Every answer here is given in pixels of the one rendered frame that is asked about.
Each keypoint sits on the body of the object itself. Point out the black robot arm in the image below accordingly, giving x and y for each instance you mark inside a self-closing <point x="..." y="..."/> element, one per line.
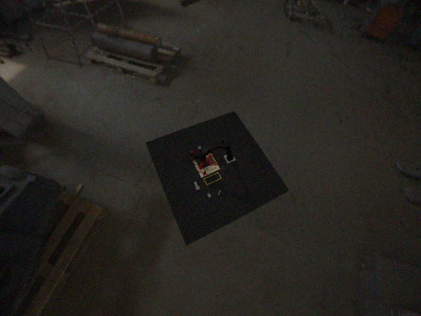
<point x="205" y="151"/>

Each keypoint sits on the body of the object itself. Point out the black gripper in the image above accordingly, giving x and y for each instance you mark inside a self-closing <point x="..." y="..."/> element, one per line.
<point x="205" y="164"/>

